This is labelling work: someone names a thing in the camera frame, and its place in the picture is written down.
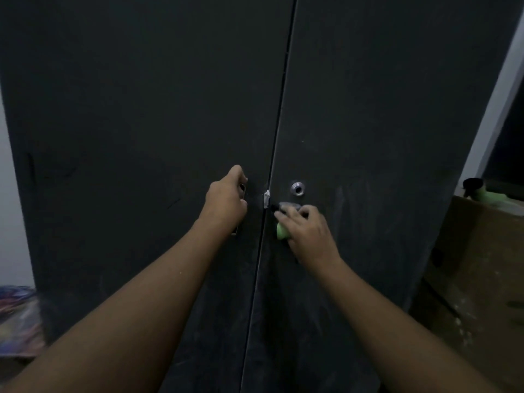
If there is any person's right forearm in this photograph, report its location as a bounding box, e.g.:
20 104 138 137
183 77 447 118
313 257 503 393

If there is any silver wardrobe door handle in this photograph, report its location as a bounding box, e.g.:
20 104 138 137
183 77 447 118
232 183 247 236

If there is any person's right hand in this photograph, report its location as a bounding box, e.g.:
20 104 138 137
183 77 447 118
273 204 343 275

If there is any brown cardboard box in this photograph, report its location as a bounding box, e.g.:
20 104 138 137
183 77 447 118
409 195 524 393

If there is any green bottle with black cap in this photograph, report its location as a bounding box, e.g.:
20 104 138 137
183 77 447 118
463 178 524 212

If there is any person's left hand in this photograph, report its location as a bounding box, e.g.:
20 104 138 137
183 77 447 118
199 165 249 234

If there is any colourful patterned cloth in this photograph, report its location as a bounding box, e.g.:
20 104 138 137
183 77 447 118
0 285 46 359

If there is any dark wardrobe door with lock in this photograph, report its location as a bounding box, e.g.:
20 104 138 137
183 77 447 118
239 0 524 393

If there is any person's left forearm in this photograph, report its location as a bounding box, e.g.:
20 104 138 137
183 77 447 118
0 218 239 393

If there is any dark wardrobe door with handle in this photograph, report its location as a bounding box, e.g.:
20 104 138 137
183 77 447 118
0 0 296 393

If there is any green spray bottle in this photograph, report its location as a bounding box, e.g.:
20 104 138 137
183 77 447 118
269 201 303 242

